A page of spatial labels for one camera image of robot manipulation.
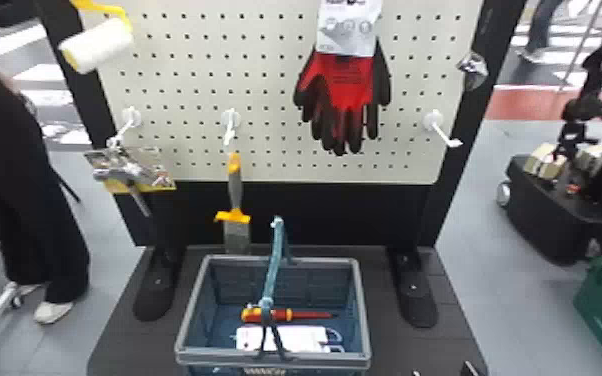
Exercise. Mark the red screwdriver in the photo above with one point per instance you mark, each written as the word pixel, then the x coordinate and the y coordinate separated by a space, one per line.
pixel 274 315

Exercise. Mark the blue basket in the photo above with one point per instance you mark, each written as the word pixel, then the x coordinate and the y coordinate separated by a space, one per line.
pixel 204 315

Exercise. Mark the white packet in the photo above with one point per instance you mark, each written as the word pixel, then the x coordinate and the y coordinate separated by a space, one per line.
pixel 301 338

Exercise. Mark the person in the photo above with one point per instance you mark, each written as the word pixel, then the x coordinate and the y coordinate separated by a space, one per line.
pixel 7 173
pixel 541 26

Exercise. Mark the red black gloves pair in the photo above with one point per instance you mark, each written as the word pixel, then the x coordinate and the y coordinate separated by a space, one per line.
pixel 339 86

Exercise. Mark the white pegboard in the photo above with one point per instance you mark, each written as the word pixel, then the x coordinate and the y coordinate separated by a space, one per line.
pixel 280 84

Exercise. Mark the silver tool on yellow card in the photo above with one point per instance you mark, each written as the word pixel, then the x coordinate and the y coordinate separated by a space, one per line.
pixel 122 169

